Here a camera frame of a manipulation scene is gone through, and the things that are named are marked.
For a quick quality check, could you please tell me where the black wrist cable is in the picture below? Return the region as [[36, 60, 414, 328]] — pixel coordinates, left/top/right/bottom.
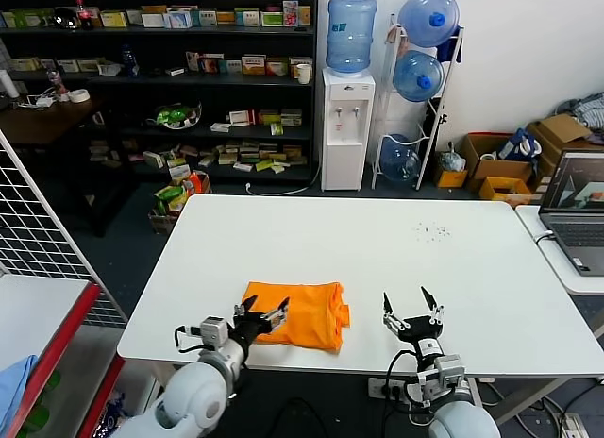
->
[[384, 349, 417, 412], [173, 324, 205, 355]]

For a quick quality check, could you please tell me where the snack-filled cardboard box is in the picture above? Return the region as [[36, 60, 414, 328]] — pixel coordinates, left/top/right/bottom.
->
[[148, 171, 212, 235]]

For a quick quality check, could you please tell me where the light blue cloth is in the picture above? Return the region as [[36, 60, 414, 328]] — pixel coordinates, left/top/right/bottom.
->
[[0, 355, 40, 438]]

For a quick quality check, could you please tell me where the pile of clothes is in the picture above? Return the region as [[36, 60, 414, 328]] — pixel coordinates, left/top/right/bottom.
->
[[553, 92, 604, 144]]

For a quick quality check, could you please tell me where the black shelving unit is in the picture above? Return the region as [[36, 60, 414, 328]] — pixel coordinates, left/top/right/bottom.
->
[[0, 0, 319, 184]]

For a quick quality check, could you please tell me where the white red medicine box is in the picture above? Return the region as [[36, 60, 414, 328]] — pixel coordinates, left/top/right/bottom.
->
[[229, 109, 259, 127]]

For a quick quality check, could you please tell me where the white water dispenser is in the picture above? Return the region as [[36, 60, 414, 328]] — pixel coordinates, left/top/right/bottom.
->
[[321, 68, 377, 193]]

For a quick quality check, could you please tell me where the white blue medicine box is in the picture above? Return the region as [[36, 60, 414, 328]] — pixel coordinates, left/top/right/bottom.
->
[[163, 10, 193, 29]]

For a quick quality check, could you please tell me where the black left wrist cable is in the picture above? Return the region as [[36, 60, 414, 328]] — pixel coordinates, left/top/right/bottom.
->
[[173, 324, 205, 355]]

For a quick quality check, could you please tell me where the white wire grid panel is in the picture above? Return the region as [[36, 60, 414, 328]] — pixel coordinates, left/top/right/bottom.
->
[[0, 128, 129, 327]]

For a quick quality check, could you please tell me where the red-edged white cart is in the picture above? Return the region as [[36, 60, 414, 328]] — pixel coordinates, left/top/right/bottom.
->
[[0, 273, 126, 438]]

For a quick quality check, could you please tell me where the blue standing fan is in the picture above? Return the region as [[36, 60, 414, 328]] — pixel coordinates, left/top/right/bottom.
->
[[371, 12, 466, 192]]

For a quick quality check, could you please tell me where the pink capped clear bottle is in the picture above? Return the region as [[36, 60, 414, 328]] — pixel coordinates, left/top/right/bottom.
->
[[46, 69, 65, 102]]

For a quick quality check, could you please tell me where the white power strip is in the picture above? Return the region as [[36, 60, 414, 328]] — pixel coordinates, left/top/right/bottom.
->
[[367, 376, 412, 402], [559, 412, 584, 438]]

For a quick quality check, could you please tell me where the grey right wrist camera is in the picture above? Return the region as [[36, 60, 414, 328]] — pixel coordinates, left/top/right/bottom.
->
[[414, 354, 466, 395]]

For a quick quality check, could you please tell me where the white orange medicine box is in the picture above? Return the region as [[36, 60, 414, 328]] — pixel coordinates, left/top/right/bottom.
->
[[241, 55, 267, 76]]

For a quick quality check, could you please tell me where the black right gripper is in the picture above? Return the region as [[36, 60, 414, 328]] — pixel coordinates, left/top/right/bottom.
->
[[381, 286, 445, 362]]

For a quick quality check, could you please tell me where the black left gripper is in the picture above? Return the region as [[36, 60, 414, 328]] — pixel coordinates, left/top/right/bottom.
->
[[231, 295, 290, 347]]

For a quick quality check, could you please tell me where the dark brown wooden desk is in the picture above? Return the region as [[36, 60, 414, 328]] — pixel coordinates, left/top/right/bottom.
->
[[0, 95, 110, 237]]

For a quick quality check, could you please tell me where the white dispenser power cord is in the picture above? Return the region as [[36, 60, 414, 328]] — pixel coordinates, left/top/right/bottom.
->
[[244, 170, 325, 196]]

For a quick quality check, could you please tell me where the small yellow cardboard box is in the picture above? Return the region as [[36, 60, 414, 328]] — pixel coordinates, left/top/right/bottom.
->
[[433, 167, 469, 190]]

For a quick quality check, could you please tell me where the green white plastic bag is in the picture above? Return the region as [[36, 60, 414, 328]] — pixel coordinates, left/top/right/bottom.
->
[[155, 102, 204, 130]]

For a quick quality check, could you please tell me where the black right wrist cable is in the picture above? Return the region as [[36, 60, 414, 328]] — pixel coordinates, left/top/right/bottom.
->
[[384, 349, 417, 412]]

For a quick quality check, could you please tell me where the cola bottle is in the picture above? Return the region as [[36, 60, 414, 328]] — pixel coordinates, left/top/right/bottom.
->
[[75, 0, 95, 31]]

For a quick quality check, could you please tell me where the blue plastic bottle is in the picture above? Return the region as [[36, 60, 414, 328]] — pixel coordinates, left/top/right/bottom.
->
[[121, 44, 140, 78]]

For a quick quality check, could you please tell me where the orange t-shirt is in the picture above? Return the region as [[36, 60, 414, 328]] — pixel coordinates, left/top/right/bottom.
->
[[241, 280, 353, 354]]

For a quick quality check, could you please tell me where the white cylindrical container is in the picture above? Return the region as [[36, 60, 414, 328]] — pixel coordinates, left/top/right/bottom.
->
[[0, 69, 20, 100]]

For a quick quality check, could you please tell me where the large brown cardboard box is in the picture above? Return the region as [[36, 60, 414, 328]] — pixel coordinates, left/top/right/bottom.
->
[[527, 112, 594, 176]]

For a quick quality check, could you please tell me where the silver laptop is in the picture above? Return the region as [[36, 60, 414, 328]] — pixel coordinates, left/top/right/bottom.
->
[[537, 148, 604, 277]]

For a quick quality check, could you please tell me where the clear plastic bag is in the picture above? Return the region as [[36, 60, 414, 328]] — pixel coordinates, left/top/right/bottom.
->
[[438, 143, 466, 173]]

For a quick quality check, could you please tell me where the blue shopping bag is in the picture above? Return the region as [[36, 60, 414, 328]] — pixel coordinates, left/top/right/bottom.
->
[[497, 128, 544, 161]]

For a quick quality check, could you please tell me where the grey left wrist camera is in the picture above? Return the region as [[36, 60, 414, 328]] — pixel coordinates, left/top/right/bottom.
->
[[200, 317, 231, 350]]

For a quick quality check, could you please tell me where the blue water jug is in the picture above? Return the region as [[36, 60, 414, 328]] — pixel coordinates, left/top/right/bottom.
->
[[397, 0, 461, 49], [378, 133, 422, 182], [326, 0, 379, 78], [392, 49, 445, 104]]

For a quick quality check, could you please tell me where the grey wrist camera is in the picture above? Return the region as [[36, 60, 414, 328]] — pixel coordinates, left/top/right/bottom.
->
[[414, 354, 466, 395], [200, 317, 231, 350]]

